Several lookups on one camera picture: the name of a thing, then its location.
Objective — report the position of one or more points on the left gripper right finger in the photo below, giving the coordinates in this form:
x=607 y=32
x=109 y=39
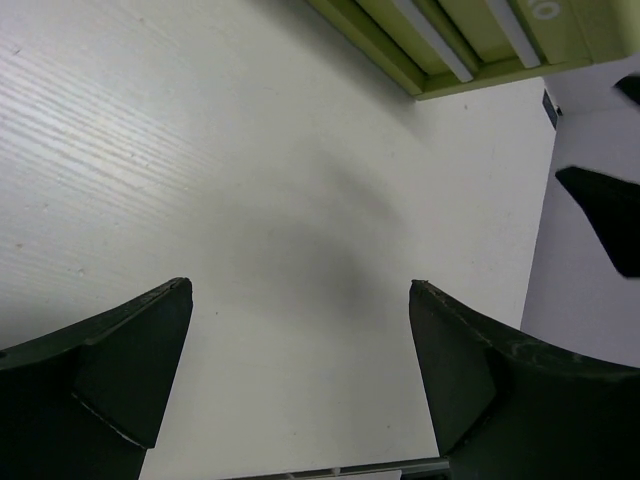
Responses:
x=506 y=405

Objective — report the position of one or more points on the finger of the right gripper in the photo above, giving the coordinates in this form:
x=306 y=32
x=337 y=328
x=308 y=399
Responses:
x=611 y=206
x=629 y=88

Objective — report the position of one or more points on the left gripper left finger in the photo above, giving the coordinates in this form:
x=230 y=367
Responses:
x=87 y=401

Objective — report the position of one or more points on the drawer of chest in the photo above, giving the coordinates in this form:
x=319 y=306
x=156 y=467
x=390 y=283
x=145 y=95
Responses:
x=493 y=31
x=423 y=31

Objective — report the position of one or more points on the green metal drawer chest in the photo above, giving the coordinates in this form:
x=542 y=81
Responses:
x=566 y=34

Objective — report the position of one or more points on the right blue corner label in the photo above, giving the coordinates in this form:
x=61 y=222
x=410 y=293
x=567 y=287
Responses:
x=553 y=112

